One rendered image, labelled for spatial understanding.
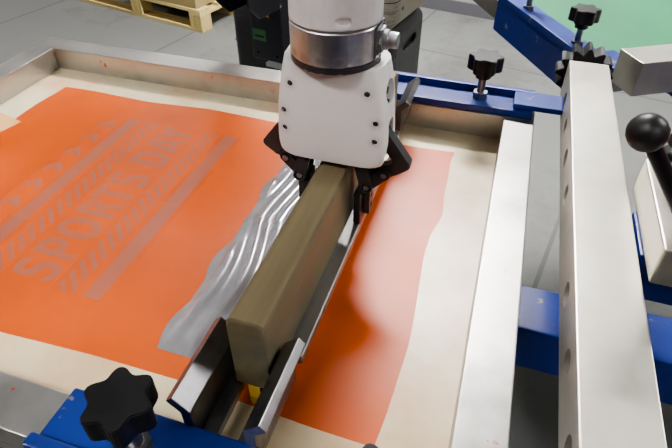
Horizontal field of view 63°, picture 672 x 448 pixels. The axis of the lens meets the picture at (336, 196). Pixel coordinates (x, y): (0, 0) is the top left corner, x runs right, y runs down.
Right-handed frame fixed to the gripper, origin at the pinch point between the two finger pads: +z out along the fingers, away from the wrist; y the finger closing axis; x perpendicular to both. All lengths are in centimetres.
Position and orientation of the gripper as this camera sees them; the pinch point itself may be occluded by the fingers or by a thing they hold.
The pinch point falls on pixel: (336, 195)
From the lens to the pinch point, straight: 55.0
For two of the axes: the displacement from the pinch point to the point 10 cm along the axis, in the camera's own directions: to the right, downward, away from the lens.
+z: 0.0, 7.8, 6.2
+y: -9.5, -1.9, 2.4
